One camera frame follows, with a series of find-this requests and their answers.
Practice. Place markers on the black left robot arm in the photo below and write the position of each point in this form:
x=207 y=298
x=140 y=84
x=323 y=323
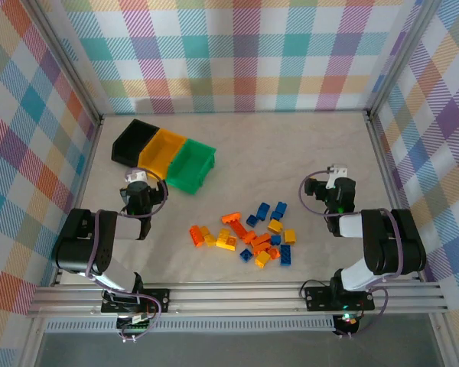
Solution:
x=76 y=244

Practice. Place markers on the yellow small lego brick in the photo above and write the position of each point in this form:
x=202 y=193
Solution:
x=209 y=240
x=224 y=233
x=204 y=231

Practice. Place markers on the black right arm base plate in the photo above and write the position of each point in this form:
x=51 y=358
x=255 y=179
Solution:
x=317 y=298

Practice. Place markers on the orange studded lego brick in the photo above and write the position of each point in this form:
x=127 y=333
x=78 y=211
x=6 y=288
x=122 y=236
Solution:
x=231 y=218

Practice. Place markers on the yellow plastic bin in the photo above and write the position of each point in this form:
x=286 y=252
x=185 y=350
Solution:
x=160 y=153

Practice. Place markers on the blue long lego brick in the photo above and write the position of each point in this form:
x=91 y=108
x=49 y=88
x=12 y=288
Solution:
x=286 y=255

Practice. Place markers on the yellow large lego brick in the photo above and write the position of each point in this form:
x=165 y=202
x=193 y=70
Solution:
x=226 y=243

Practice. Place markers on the aluminium frame post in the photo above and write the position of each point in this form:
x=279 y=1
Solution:
x=401 y=57
x=61 y=57

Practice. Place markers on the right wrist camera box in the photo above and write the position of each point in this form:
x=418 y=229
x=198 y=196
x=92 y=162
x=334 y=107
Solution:
x=336 y=172

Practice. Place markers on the orange long lego brick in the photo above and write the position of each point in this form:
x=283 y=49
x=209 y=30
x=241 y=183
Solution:
x=261 y=241
x=196 y=235

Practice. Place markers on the orange flat long lego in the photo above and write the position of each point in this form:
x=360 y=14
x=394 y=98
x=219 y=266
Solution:
x=239 y=229

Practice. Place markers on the black plastic bin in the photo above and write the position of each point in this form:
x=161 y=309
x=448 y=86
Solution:
x=132 y=141

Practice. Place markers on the aluminium mounting rail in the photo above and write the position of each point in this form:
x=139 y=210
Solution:
x=233 y=296

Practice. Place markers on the blue square lego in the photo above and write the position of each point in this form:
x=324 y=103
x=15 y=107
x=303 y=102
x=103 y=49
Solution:
x=246 y=255

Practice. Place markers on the yellow square lego brick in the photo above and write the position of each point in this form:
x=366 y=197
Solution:
x=275 y=226
x=289 y=236
x=263 y=259

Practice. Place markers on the green plastic bin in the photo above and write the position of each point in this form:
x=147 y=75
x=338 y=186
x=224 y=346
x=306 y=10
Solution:
x=189 y=164

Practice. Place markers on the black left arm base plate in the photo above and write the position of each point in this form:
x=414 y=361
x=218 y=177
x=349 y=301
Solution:
x=157 y=300

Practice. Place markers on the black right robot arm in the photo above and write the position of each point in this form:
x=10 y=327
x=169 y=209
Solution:
x=401 y=244

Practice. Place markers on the orange curved lego piece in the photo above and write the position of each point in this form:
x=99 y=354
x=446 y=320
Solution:
x=274 y=253

